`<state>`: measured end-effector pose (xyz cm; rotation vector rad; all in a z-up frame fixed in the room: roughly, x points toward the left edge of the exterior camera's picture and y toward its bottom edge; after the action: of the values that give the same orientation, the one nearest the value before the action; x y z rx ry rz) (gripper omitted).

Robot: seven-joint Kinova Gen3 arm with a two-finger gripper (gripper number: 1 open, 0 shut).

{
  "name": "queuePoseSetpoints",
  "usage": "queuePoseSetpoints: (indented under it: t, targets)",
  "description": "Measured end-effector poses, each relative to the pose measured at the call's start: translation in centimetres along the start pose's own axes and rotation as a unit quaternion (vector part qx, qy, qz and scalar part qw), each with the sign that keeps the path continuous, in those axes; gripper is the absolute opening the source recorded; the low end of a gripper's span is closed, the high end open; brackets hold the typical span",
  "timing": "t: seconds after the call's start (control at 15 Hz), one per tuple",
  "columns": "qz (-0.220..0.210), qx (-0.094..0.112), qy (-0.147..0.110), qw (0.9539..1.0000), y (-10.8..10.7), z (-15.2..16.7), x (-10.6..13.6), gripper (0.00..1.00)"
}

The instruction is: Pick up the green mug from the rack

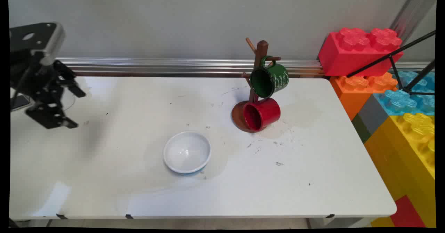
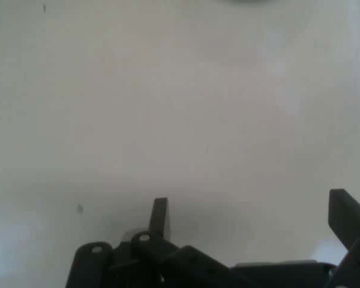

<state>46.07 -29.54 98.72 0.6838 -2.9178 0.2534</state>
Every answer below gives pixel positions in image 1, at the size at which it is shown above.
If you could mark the black tripod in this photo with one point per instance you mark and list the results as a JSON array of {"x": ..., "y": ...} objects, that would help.
[{"x": 393, "y": 54}]

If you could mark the grey toy brick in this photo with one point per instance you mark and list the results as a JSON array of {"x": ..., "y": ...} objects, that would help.
[{"x": 373, "y": 113}]

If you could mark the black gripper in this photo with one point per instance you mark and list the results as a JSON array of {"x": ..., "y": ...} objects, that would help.
[{"x": 29, "y": 73}]

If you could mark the translucent blue toy brick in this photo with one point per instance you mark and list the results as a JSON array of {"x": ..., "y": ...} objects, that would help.
[{"x": 399, "y": 101}]

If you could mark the aluminium post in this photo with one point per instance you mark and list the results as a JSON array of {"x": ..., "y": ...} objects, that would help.
[{"x": 412, "y": 10}]

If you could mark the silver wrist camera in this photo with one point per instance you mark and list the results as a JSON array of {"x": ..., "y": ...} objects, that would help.
[{"x": 54, "y": 45}]

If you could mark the orange toy brick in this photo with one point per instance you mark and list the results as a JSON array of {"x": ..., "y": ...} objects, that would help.
[{"x": 351, "y": 94}]

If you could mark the big yellow toy brick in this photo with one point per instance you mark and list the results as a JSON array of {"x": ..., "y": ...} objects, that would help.
[{"x": 406, "y": 156}]

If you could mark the white bowl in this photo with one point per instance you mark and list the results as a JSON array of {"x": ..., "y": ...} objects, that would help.
[{"x": 187, "y": 153}]

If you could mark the green enamel mug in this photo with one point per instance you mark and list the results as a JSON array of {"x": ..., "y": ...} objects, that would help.
[{"x": 274, "y": 78}]

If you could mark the small red toy brick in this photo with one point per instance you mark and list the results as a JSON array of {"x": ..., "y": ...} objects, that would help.
[{"x": 406, "y": 212}]

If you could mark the brown wooden mug tree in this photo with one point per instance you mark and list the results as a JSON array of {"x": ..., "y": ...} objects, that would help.
[{"x": 261, "y": 52}]

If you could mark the smartphone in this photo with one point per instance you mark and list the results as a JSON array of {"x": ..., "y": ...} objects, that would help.
[{"x": 20, "y": 102}]

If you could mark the aluminium wall rail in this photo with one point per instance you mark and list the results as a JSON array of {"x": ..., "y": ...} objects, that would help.
[{"x": 174, "y": 66}]

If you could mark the small yellow toy brick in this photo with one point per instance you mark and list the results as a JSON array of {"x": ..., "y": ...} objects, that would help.
[{"x": 382, "y": 222}]

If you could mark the big red toy brick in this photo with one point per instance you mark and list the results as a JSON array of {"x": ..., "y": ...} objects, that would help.
[{"x": 351, "y": 55}]

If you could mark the red mug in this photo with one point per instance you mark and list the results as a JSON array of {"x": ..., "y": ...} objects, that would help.
[{"x": 267, "y": 112}]

